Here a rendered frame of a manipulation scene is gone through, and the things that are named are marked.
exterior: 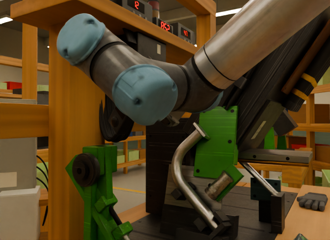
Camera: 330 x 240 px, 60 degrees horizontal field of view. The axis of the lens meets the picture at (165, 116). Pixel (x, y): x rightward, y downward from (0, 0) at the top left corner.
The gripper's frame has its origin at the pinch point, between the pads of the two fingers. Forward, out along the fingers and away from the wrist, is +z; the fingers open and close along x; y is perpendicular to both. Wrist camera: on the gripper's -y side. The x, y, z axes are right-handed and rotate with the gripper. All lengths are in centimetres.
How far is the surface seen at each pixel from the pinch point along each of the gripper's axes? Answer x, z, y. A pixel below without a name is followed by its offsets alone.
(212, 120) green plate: 1.1, 17.6, 6.8
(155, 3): 61, 23, 21
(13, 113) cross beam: 22.9, -16.7, -28.6
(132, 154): 315, 506, -209
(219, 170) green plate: -11.2, 18.3, -0.9
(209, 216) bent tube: -19.6, 15.6, -9.9
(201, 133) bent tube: -1.3, 13.9, 2.3
